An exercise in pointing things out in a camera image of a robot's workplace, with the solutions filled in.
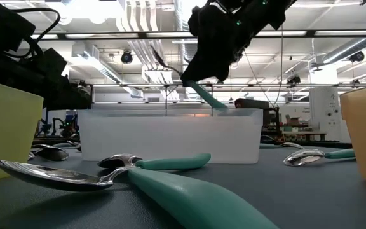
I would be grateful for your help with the black background robot arm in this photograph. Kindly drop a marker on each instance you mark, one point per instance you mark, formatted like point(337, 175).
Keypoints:
point(57, 123)

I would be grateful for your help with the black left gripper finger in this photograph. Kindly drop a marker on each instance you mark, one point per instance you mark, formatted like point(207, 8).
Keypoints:
point(68, 95)

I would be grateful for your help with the long silver air duct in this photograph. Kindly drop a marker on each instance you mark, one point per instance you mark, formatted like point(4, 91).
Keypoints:
point(345, 51)

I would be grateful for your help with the white rectangular air duct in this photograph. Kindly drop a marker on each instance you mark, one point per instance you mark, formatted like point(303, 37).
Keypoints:
point(86, 52)

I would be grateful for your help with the yellow-green plastic bin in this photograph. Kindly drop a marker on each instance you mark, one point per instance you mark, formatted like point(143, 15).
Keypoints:
point(5, 127)

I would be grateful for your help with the black frame workbench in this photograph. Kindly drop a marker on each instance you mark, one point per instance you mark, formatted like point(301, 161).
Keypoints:
point(166, 95)

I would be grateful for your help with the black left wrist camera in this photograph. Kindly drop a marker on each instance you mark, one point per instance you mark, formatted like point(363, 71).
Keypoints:
point(5, 28)

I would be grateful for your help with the white ceiling pipes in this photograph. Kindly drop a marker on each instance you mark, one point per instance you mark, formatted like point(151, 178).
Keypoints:
point(138, 19)

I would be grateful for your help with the black background monitor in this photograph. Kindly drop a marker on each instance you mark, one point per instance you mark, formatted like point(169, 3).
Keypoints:
point(256, 104)

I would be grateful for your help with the blue-grey table mat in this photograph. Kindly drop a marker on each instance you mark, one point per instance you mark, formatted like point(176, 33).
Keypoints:
point(297, 197)

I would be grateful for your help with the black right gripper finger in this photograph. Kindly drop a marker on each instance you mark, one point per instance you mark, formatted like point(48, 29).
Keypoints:
point(200, 66)
point(227, 63)

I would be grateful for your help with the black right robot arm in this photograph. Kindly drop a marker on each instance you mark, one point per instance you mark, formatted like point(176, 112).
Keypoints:
point(281, 12)

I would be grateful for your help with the clear plastic bin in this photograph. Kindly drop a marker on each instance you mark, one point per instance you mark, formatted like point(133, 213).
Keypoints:
point(170, 136)

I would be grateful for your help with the black ceiling light rail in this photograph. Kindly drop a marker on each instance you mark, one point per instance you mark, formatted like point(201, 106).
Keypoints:
point(310, 33)

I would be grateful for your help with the black ceiling spotlight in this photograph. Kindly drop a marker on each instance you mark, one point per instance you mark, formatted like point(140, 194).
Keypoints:
point(293, 79)
point(126, 57)
point(356, 56)

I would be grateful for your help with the cardboard box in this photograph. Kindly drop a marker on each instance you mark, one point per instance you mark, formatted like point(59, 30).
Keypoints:
point(293, 121)

